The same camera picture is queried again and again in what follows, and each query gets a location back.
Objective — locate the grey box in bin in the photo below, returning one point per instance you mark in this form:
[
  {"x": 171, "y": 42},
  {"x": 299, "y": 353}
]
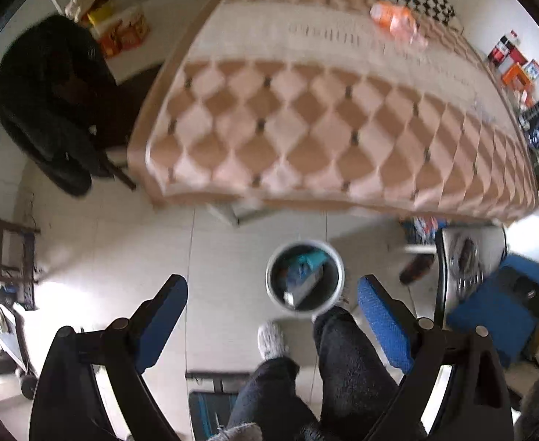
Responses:
[{"x": 298, "y": 290}]

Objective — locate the white round trash bin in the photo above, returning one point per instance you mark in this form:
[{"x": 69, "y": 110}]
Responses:
[{"x": 324, "y": 296}]

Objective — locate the red white drink carton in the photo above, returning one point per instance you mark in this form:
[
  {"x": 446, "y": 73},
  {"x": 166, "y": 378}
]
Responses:
[{"x": 507, "y": 46}]

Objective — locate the black bag on chair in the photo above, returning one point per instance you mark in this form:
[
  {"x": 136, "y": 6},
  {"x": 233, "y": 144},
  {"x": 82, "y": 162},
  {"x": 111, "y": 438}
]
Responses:
[{"x": 61, "y": 105}]

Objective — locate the orange box by wall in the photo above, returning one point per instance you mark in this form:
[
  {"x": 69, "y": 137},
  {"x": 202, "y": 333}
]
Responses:
[{"x": 516, "y": 78}]

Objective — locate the metal tray with utensils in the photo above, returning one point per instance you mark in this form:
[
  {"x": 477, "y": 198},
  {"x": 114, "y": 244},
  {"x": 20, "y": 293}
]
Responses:
[{"x": 467, "y": 254}]

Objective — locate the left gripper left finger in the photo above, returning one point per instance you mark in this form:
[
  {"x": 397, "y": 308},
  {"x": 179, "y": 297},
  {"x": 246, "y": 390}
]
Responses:
[{"x": 154, "y": 321}]

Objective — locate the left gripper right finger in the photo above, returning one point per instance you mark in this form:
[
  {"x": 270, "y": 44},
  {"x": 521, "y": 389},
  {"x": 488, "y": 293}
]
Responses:
[{"x": 390, "y": 320}]

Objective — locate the orange plastic snack wrapper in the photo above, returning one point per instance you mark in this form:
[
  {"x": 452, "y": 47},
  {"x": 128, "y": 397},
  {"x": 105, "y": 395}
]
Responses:
[{"x": 400, "y": 22}]

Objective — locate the person leg dark trousers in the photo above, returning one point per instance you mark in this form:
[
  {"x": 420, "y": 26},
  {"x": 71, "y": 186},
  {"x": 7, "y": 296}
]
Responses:
[{"x": 356, "y": 390}]

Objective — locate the orange cardboard box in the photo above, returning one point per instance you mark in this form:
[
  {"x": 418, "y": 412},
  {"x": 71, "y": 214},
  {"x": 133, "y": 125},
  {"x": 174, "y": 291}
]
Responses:
[{"x": 127, "y": 31}]

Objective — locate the blue plastic snack wrapper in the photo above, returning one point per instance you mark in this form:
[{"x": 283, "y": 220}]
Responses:
[{"x": 301, "y": 266}]

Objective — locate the grey slipper left foot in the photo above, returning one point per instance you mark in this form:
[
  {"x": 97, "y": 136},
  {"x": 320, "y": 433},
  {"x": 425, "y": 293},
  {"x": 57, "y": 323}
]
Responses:
[{"x": 271, "y": 342}]

